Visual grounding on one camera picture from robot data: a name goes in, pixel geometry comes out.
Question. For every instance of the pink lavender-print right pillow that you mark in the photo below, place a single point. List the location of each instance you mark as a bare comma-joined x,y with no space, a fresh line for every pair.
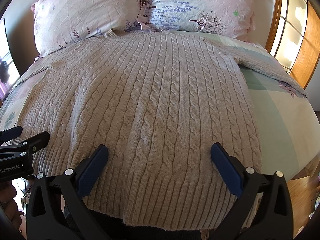
231,18

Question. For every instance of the pastel patchwork bed sheet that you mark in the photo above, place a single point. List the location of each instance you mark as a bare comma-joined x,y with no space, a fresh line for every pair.
288,127

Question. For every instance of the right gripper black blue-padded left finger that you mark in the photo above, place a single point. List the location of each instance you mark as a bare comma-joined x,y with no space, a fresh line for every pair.
56,209

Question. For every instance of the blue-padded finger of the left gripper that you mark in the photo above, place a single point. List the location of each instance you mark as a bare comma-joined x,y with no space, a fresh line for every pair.
10,134

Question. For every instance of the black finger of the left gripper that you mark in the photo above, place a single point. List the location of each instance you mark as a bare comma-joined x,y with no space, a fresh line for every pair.
33,144

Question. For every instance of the wooden framed glass door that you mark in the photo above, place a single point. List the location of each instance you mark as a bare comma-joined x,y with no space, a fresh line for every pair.
292,38

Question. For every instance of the person's left hand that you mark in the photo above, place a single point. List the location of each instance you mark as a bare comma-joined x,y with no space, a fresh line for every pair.
7,195

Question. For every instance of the beige cable-knit sweater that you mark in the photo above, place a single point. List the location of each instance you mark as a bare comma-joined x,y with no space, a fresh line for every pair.
158,101

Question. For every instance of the pink floral left pillow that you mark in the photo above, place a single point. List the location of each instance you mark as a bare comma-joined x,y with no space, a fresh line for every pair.
61,23

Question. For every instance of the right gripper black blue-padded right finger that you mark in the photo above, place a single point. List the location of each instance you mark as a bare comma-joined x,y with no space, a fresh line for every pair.
263,208

